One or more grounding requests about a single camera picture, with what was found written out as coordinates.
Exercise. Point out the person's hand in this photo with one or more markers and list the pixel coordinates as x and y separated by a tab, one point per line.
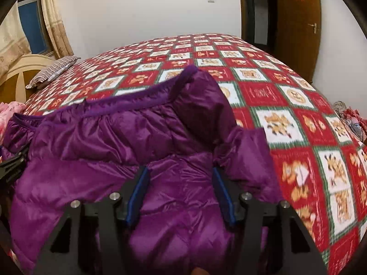
199	271

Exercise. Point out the pink floral folded blanket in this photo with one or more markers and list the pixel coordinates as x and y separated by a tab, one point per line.
7	110

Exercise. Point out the dark door frame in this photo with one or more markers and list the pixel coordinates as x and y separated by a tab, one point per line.
259	23

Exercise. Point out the beige curtain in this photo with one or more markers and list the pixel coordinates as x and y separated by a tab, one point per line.
56	29
13	42

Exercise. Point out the clothes pile on floor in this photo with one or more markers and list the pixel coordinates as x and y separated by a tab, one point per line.
352	119

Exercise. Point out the beige right curtain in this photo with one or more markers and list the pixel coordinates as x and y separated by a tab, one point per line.
56	29

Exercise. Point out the purple hooded down jacket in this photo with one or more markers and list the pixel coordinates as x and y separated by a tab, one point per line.
179	129

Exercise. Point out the silver door handle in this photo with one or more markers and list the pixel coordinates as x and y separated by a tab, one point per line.
314	27

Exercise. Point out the dark window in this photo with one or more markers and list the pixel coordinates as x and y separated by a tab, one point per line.
32	26

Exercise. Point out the cream wooden headboard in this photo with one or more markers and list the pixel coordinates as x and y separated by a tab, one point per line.
18	77

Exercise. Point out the red patterned bed cover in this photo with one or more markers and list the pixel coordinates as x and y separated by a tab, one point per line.
321	169

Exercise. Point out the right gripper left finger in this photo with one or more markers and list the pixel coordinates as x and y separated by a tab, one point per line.
89	237

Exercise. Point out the striped grey pillow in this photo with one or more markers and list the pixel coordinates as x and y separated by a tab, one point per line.
52	72

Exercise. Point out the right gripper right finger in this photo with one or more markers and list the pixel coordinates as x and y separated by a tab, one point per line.
272	238

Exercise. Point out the brown wooden door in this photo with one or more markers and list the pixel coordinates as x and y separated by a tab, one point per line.
296	44

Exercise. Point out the beige left curtain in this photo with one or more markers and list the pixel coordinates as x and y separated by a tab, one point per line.
13	42

